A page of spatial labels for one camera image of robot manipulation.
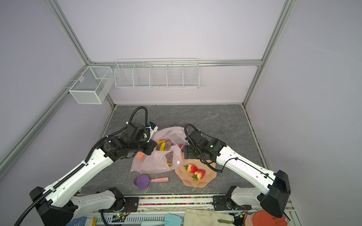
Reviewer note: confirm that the red strawberry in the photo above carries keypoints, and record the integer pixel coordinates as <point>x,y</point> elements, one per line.
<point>199,174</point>

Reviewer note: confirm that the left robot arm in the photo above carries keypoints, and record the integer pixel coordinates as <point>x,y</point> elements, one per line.
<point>57,204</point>

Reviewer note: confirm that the blue white knit glove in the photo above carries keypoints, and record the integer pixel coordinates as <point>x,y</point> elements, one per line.
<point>81,221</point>

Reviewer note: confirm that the yellow banana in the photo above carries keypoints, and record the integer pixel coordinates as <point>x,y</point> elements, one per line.
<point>164,145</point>

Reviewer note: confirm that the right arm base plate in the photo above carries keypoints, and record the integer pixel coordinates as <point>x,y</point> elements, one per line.
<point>225,203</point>

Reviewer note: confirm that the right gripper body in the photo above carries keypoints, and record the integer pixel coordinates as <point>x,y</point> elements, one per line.
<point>193,154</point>

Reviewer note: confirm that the small white mesh basket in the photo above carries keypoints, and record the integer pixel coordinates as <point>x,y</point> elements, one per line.
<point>93,85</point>

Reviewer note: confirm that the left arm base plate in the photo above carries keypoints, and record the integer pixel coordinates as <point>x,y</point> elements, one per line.
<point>127,204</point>

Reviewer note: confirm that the orange rubber glove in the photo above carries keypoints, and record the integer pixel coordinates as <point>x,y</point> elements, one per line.
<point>262,218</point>

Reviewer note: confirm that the orange tangerine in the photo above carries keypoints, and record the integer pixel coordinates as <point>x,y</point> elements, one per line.
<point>140,155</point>

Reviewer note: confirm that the long white wire basket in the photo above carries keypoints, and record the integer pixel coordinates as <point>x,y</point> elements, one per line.
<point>164,73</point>

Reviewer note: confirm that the pink plastic bag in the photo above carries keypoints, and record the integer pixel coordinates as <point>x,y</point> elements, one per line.
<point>163,161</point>

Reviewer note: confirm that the beige wavy fruit plate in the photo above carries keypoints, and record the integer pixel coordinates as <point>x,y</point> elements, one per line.
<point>187,178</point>

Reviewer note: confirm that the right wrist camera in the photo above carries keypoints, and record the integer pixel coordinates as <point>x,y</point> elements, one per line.
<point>195,137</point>

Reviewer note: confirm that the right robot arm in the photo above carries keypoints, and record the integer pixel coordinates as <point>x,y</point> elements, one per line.
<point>274,187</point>

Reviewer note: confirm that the purple scoop pink handle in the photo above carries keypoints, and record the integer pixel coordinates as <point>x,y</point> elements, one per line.
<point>143,181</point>

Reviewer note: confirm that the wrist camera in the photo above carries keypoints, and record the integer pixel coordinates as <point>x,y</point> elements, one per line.
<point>195,137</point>
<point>138,132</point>

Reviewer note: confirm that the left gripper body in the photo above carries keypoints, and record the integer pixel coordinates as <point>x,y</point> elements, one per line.
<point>145,147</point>

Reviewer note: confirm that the beige cloth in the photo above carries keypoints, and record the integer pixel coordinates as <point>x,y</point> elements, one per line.
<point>207,218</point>

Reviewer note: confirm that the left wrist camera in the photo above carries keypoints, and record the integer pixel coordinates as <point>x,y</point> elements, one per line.
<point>138,132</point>

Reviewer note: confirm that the pale strawberry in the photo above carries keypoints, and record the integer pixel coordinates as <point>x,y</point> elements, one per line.
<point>191,168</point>

